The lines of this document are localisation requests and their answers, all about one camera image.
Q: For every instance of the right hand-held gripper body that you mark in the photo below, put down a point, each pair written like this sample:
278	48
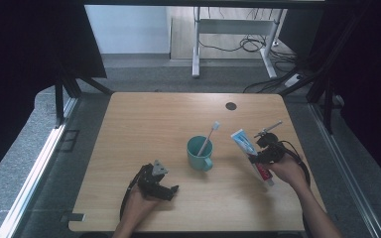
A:
269	147

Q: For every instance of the aluminium rail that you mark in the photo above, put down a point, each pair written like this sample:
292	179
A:
36	172
347	178

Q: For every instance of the grey metal bracket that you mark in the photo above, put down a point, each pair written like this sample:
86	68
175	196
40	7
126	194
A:
72	217

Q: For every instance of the black table grommet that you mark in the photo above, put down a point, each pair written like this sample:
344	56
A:
231	106

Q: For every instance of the black metal frame strut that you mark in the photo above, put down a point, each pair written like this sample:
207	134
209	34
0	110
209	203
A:
59	99
327	102

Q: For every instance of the black curtain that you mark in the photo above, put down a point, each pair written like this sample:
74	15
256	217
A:
370	82
20	66

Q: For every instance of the white desk frame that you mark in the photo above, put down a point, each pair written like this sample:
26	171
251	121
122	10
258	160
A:
234	26

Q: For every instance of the white power strip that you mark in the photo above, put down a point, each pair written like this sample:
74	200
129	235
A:
293	80

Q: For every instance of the white orange toothbrush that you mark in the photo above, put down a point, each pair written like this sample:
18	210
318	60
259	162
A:
208	137

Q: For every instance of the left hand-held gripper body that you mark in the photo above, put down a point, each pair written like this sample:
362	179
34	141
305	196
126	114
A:
152	181

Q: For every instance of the toothpaste tube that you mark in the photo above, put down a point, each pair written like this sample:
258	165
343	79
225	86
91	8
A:
244	143

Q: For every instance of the teal cup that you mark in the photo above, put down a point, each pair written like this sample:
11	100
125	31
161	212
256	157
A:
199	158

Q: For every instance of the person's right hand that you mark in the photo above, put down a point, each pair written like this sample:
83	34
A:
287	170

